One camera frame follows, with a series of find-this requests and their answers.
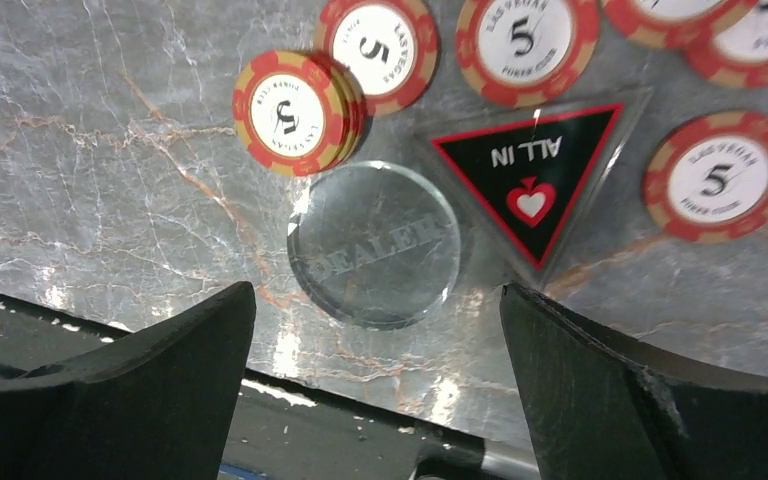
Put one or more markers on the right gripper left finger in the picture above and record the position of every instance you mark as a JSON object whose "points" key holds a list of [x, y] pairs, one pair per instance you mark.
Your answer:
{"points": [[154, 404]]}

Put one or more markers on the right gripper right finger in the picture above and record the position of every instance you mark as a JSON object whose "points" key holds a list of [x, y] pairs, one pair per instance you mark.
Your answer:
{"points": [[600, 404]]}

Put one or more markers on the clear dealer button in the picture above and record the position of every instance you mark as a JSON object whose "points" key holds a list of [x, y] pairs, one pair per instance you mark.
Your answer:
{"points": [[375, 244]]}

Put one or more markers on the right all in triangle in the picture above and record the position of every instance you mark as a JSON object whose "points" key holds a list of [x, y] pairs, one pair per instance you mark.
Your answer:
{"points": [[527, 177]]}

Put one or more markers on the red five poker chip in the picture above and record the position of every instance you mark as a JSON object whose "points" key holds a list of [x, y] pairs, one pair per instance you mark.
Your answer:
{"points": [[707, 181], [520, 53], [391, 48], [674, 24], [737, 57]]}

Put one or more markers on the red five chip stack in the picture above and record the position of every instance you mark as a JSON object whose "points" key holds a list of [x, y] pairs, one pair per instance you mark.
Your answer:
{"points": [[298, 113]]}

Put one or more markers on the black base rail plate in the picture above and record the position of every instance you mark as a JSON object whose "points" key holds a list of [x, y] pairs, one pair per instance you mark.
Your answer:
{"points": [[283, 430]]}

